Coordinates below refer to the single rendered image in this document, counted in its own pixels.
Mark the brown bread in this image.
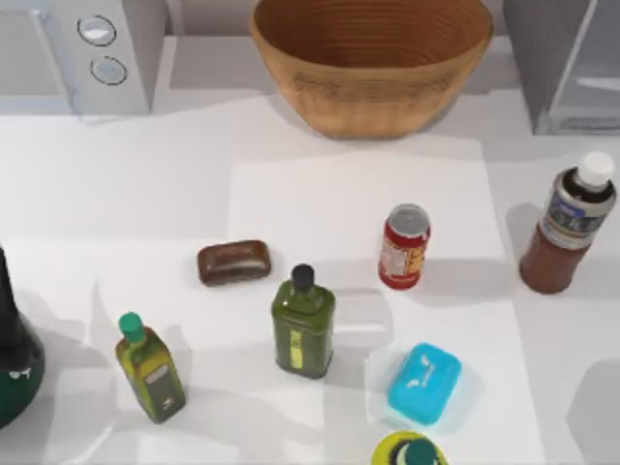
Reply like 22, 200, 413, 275
196, 238, 273, 288

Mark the red and white can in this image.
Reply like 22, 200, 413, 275
377, 202, 432, 291

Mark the green bottle with black cap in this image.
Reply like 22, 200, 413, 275
270, 263, 337, 380

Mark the wooden basket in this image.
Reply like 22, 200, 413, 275
248, 0, 495, 140

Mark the blue soap box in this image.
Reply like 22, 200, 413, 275
387, 342, 463, 428

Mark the yellow-green bottle with green cap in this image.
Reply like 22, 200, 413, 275
114, 312, 187, 425

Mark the yellow and green bottle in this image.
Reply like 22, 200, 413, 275
371, 430, 451, 465

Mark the brown bottle with white cap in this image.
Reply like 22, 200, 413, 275
518, 150, 618, 295

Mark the microwave knob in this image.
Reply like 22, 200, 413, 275
89, 54, 129, 86
77, 15, 118, 47

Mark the grey cabinet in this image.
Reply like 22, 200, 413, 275
502, 0, 620, 138

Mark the dark green round bottle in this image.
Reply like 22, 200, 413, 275
0, 246, 47, 430

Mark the pale microwave oven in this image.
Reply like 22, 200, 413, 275
0, 0, 174, 120

